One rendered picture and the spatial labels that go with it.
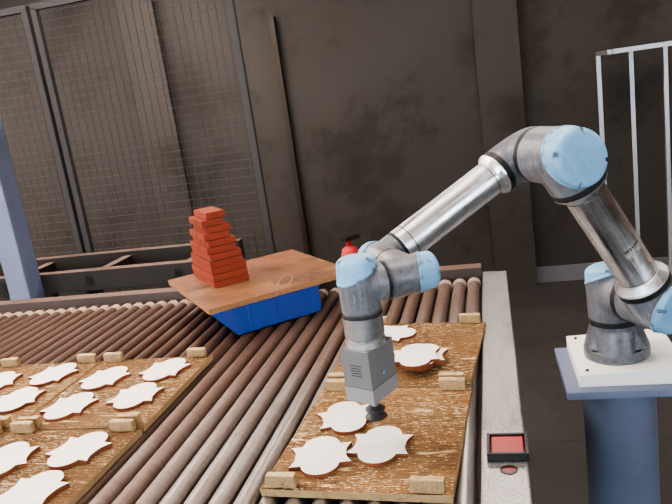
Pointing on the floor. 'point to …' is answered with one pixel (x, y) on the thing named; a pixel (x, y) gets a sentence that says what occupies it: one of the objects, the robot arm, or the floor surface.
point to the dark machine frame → (112, 269)
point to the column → (618, 437)
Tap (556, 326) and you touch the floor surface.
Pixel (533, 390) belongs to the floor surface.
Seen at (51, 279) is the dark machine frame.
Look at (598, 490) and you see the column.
